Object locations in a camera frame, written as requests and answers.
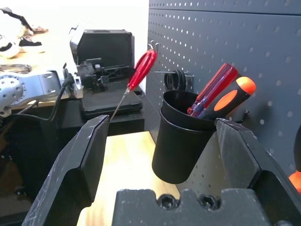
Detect orange black pliers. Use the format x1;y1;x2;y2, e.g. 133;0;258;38
288;127;301;193

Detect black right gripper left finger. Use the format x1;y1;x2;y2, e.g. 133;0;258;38
21;114;110;226

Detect grey metal pegboard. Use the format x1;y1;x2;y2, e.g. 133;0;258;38
143;0;301;226

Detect red handled scissors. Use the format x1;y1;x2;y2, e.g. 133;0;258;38
110;49;158;121

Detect black handled scissors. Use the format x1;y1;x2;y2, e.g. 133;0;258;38
164;69;189;93

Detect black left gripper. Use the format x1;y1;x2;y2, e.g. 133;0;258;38
77;58;136;94

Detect black ribbed equipment case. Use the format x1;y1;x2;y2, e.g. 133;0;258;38
75;29;145;121

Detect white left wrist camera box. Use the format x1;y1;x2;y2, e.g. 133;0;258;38
68;24;84;65

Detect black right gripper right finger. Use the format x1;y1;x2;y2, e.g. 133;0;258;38
214;117;301;226

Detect orange black screwdriver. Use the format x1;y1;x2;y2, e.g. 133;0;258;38
204;76;256;120

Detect black plastic cup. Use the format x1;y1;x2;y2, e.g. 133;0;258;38
151;90;218;185

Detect red handled screwdriver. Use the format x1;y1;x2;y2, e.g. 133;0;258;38
187;63;239;118

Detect black side table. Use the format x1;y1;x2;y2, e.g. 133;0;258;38
0;98;145;212

